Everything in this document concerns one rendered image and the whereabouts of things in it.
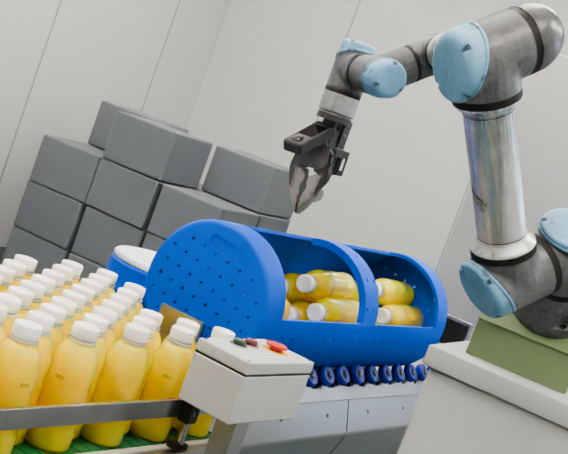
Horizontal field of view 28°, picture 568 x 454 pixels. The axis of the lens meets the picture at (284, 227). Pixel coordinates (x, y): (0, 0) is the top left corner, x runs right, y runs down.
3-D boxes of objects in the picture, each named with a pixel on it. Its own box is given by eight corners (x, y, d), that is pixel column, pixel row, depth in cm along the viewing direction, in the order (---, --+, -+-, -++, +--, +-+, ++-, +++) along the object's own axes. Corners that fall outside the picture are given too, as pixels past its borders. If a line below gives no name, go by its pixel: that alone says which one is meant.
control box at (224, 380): (294, 419, 184) (316, 360, 183) (227, 425, 167) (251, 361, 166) (246, 394, 189) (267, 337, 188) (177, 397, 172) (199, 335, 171)
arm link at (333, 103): (349, 96, 223) (316, 86, 227) (341, 119, 224) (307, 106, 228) (365, 104, 230) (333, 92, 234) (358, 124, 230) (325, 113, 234)
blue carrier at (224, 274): (412, 387, 284) (469, 291, 279) (221, 400, 208) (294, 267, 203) (327, 327, 297) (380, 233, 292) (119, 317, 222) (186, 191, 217)
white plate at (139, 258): (146, 245, 283) (144, 249, 283) (94, 244, 257) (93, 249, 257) (243, 286, 275) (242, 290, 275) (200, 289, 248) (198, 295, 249)
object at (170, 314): (187, 385, 210) (209, 322, 209) (179, 385, 208) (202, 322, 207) (147, 364, 215) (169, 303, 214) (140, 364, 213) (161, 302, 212)
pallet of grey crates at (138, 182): (236, 375, 636) (308, 176, 625) (162, 384, 563) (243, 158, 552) (73, 295, 686) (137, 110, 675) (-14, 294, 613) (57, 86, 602)
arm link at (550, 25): (585, -19, 183) (435, 22, 228) (531, 1, 179) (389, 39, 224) (605, 49, 185) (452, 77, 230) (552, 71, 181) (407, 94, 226)
